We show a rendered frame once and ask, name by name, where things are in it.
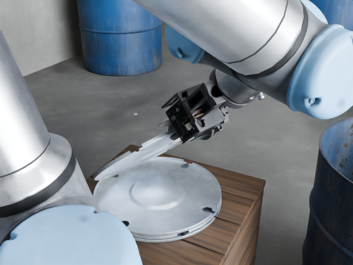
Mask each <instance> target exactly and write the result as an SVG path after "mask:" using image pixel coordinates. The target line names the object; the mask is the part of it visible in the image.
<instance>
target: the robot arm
mask: <svg viewBox="0 0 353 265"><path fill-rule="evenodd" d="M132 1H134V2H135V3H137V4H138V5H140V6H141V7H143V8H144V9H145V10H147V11H148V12H150V13H151V14H153V15H154V16H155V17H157V18H158V19H160V20H162V21H163V22H164V23H166V27H165V39H166V43H167V47H168V49H169V51H170V53H171V54H172V55H173V56H174V57H176V58H178V59H181V60H186V61H190V62H191V63H192V64H197V63H200V64H206V65H209V66H212V67H214V69H213V70H212V72H211V73H210V77H209V81H207V82H204V83H201V84H198V85H195V86H192V87H190V88H187V89H185V90H182V91H179V92H177V93H176V94H175V95H174V96H173V97H171V98H170V99H169V100H168V101H167V102H166V103H165V104H164V105H163V106H162V107H161V108H162V109H163V108H166V107H168V106H171V105H172V106H171V107H170V108H169V109H168V110H167V111H166V115H167V117H168V119H166V120H164V121H163V122H161V123H160V124H159V125H158V127H164V126H169V127H168V131H169V130H171V129H173V128H174V129H175V130H176V133H175V134H174V135H173V136H171V137H170V139H171V140H174V141H173V142H172V143H170V144H169V145H173V144H176V143H178V142H182V144H184V143H186V142H189V141H193V140H196V139H200V140H208V139H210V138H212V137H214V136H215V135H216V134H217V133H218V132H219V131H221V130H223V127H222V126H221V125H222V124H224V123H226V122H228V120H229V118H228V115H229V114H230V112H229V110H228V109H227V108H233V109H239V108H242V107H243V106H247V105H249V104H250V103H252V102H254V101H255V100H256V99H257V98H258V100H262V99H264V98H265V96H264V94H263V93H265V94H266V95H268V96H270V97H272V98H274V99H276V100H278V101H280V102H281V103H283V104H285V105H287V106H288V107H289V109H291V110H293V111H300V112H302V113H305V114H307V115H309V116H311V117H314V118H317V119H331V118H334V117H337V116H339V115H341V114H342V113H344V112H345V111H347V110H348V109H349V108H350V107H351V106H352V105H353V31H350V30H347V29H344V27H343V26H341V25H338V24H332V25H329V24H328V23H327V20H326V18H325V17H324V15H323V14H322V12H321V11H320V10H319V9H318V8H317V7H316V6H315V5H314V4H313V3H312V2H310V1H309V0H132ZM174 98H176V99H175V100H174V101H172V100H173V99H174ZM177 100H178V101H177ZM176 101H177V102H176ZM175 102H176V103H175ZM174 103H175V104H174ZM0 265H142V261H141V258H140V255H139V250H138V247H137V244H136V241H135V239H134V237H133V235H132V234H131V232H130V231H129V229H128V228H127V227H126V226H125V225H124V223H123V222H121V221H120V220H119V219H118V218H117V217H115V216H114V215H112V214H111V213H109V212H107V211H104V210H103V211H101V210H100V208H99V207H98V205H97V203H96V201H95V199H94V197H93V195H92V193H91V191H90V189H89V187H88V185H87V182H86V180H85V178H84V176H83V173H82V171H81V169H80V166H79V164H78V161H77V159H76V157H75V155H74V152H73V150H72V148H71V146H70V143H69V142H68V141H67V140H66V139H65V138H64V137H62V136H60V135H57V134H52V133H49V132H48V130H47V128H46V126H45V124H44V122H43V119H42V117H41V115H40V113H39V111H38V109H37V107H36V104H35V102H34V100H33V98H32V96H31V94H30V91H29V89H28V87H27V85H26V83H25V81H24V78H23V76H22V74H21V72H20V70H19V68H18V65H17V63H16V61H15V58H14V56H13V54H12V52H11V50H10V48H9V46H8V43H7V41H6V39H5V37H4V35H3V33H2V30H1V28H0Z"/></svg>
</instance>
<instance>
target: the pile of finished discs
mask: <svg viewBox="0 0 353 265"><path fill-rule="evenodd" d="M93 197H94V199H95V201H96V203H97V205H98V207H99V208H100V210H101V211H103V210H104V211H107V212H109V213H111V214H112V215H114V216H115V217H117V218H118V219H119V220H120V221H121V222H123V223H124V225H125V226H126V227H127V228H128V229H129V231H130V232H131V234H132V235H133V237H134V239H135V241H141V242H170V241H176V240H181V239H184V238H187V237H190V236H192V235H194V234H197V233H198V232H200V231H202V230H203V229H205V228H206V227H208V226H209V225H210V224H211V223H212V222H213V221H214V219H215V217H214V216H217V215H218V214H219V212H220V208H221V203H222V197H221V187H220V184H219V182H218V181H217V179H216V178H215V177H214V176H213V175H212V174H211V173H210V172H209V171H208V170H206V169H205V168H203V167H202V166H200V165H198V164H195V163H192V164H187V162H184V160H183V159H179V158H171V157H154V158H152V159H150V160H148V161H146V162H144V163H142V164H140V165H138V166H136V167H133V168H131V169H129V170H127V171H124V172H122V173H120V174H117V175H115V176H112V177H109V178H106V179H103V180H99V181H98V183H97V184H96V186H95V189H94V194H93Z"/></svg>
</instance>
